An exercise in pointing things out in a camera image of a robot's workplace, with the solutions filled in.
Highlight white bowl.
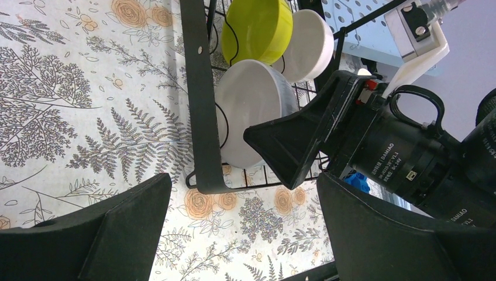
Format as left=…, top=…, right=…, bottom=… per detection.
left=215, top=59, right=298, bottom=169
left=272, top=9, right=335, bottom=83

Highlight black wire dish rack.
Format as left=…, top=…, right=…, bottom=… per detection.
left=178, top=0, right=408, bottom=195

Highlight blue perforated stand tray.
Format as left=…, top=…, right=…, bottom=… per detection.
left=321, top=0, right=446, bottom=76

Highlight floral table mat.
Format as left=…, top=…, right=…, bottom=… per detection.
left=1, top=1, right=334, bottom=280

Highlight white bowl front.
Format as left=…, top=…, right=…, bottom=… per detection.
left=272, top=9, right=335, bottom=83

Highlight yellow-green bowl in rack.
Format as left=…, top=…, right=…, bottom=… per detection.
left=221, top=0, right=293, bottom=66

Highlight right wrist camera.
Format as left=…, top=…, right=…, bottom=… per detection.
left=383, top=1, right=460, bottom=98

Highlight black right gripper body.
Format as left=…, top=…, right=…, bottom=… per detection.
left=243, top=70, right=461, bottom=206

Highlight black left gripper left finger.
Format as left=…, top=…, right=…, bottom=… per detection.
left=1, top=173, right=172, bottom=280

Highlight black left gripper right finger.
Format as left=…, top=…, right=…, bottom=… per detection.
left=316, top=173, right=495, bottom=280

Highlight blue toy car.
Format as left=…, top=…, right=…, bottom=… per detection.
left=344, top=172, right=370, bottom=194

